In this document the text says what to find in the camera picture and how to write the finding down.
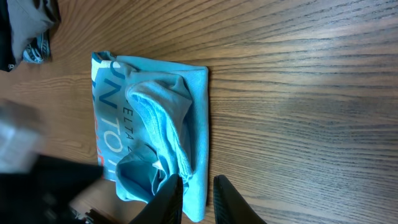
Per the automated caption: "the folded black garment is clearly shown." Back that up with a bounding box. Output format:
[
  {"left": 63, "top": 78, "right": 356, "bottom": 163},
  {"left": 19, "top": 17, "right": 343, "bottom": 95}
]
[{"left": 0, "top": 0, "right": 16, "bottom": 72}]

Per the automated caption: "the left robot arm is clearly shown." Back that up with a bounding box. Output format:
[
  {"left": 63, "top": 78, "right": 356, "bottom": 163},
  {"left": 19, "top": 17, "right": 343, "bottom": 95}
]
[{"left": 1, "top": 100, "right": 103, "bottom": 224}]

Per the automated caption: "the folded grey garment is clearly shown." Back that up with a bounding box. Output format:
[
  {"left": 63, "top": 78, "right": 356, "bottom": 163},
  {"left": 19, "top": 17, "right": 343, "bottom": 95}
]
[{"left": 7, "top": 0, "right": 61, "bottom": 64}]

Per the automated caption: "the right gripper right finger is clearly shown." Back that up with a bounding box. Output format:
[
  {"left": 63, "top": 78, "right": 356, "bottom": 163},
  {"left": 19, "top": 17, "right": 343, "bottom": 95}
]
[{"left": 213, "top": 175, "right": 266, "bottom": 224}]

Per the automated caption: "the light blue printed t-shirt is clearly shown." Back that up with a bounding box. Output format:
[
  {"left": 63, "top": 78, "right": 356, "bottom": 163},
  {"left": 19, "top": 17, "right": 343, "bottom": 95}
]
[{"left": 91, "top": 51, "right": 210, "bottom": 222}]

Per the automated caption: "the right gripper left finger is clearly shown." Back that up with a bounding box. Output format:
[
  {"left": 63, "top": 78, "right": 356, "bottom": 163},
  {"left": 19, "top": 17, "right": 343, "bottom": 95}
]
[{"left": 129, "top": 174, "right": 183, "bottom": 224}]

